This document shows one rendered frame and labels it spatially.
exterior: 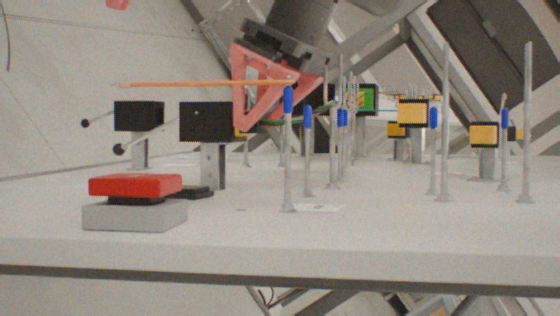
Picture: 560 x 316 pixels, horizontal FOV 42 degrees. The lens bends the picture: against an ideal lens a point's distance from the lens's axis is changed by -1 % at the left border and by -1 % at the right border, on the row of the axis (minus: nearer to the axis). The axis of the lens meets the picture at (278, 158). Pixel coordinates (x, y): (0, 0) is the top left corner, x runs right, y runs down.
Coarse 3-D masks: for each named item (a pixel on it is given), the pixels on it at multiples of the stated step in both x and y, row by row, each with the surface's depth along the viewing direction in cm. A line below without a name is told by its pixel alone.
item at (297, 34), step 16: (288, 0) 68; (304, 0) 67; (320, 0) 67; (336, 0) 70; (272, 16) 69; (288, 16) 68; (304, 16) 68; (320, 16) 68; (256, 32) 67; (272, 32) 66; (288, 32) 68; (304, 32) 68; (320, 32) 69; (288, 48) 66; (304, 48) 66; (320, 48) 73
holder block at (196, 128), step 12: (180, 108) 72; (192, 108) 72; (204, 108) 71; (216, 108) 71; (228, 108) 71; (180, 120) 72; (192, 120) 72; (204, 120) 72; (216, 120) 71; (228, 120) 71; (180, 132) 73; (192, 132) 72; (204, 132) 72; (216, 132) 71; (228, 132) 71
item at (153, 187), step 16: (96, 176) 49; (112, 176) 49; (128, 176) 49; (144, 176) 49; (160, 176) 49; (176, 176) 51; (96, 192) 48; (112, 192) 48; (128, 192) 47; (144, 192) 47; (160, 192) 47
